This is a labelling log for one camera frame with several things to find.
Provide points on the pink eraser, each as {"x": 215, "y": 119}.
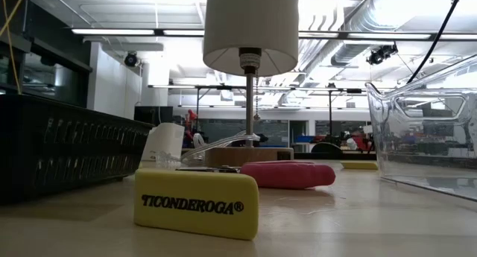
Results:
{"x": 290, "y": 175}

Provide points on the yellow rectangular eraser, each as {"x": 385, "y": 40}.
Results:
{"x": 359, "y": 165}
{"x": 194, "y": 190}

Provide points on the clear plastic bin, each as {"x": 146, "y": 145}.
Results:
{"x": 421, "y": 145}

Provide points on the red background machine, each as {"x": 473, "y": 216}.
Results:
{"x": 192, "y": 117}

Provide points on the white plastic bin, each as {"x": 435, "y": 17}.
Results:
{"x": 164, "y": 138}

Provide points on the black background monitor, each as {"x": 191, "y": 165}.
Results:
{"x": 153, "y": 114}

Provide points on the white shade wooden base lamp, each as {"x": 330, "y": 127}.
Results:
{"x": 251, "y": 26}

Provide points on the long ceiling light strip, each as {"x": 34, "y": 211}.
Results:
{"x": 112, "y": 31}
{"x": 458, "y": 37}
{"x": 182, "y": 32}
{"x": 387, "y": 36}

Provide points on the black ceiling spotlight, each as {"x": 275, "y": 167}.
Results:
{"x": 381, "y": 54}

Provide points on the black perforated tray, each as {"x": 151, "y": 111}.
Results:
{"x": 56, "y": 149}

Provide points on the black background workstation frame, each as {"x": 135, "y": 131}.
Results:
{"x": 329, "y": 111}

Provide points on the black aluminium table frame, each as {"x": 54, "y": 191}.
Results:
{"x": 354, "y": 156}

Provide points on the black round wall camera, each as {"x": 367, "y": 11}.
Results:
{"x": 130, "y": 59}

